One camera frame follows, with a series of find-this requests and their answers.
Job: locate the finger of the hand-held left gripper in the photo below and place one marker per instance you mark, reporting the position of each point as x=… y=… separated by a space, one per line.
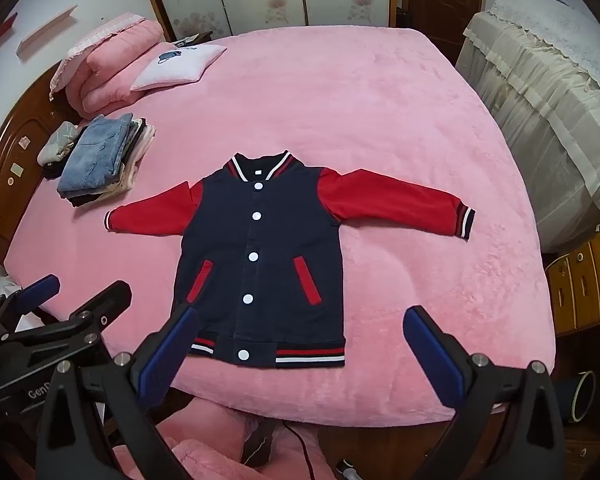
x=105 y=302
x=40 y=290

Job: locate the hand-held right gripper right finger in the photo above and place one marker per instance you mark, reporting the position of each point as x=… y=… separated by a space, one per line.
x=432 y=360

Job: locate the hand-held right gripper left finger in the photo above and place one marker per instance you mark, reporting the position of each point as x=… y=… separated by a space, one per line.
x=170 y=355

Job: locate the navy and red varsity jacket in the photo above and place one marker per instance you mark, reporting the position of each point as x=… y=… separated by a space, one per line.
x=220 y=260

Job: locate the dark folded garment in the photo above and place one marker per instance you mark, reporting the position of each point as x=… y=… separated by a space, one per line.
x=90 y=200

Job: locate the wooden headboard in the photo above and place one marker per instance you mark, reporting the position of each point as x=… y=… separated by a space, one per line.
x=10 y=185

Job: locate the person's pink fleece pants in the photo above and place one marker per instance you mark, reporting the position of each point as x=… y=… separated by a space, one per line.
x=205 y=460

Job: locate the black folded garment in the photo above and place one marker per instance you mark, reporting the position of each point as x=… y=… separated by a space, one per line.
x=54 y=170

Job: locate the folded blue jeans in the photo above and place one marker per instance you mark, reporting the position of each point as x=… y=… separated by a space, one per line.
x=95 y=155

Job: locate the grey patterned folded garment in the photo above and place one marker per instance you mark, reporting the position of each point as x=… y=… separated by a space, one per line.
x=60 y=142

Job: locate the dark cylinder with white rim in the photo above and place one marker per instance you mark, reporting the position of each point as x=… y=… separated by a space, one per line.
x=582 y=392

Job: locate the wooden crate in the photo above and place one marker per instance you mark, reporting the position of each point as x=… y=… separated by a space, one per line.
x=585 y=280

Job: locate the folded pink quilt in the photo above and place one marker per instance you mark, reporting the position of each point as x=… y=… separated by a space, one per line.
x=110 y=70

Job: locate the pink fleece bed blanket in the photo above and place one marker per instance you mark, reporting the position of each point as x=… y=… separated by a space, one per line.
x=380 y=135

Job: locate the white printed pillow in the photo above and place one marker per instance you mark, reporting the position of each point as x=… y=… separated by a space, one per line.
x=180 y=65

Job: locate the dark nightstand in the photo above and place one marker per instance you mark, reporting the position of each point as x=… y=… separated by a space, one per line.
x=195 y=40

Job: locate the brown wooden door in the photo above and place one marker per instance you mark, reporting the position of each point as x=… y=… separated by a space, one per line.
x=450 y=0

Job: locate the pink wall shelf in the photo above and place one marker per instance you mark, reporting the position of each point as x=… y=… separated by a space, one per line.
x=45 y=30

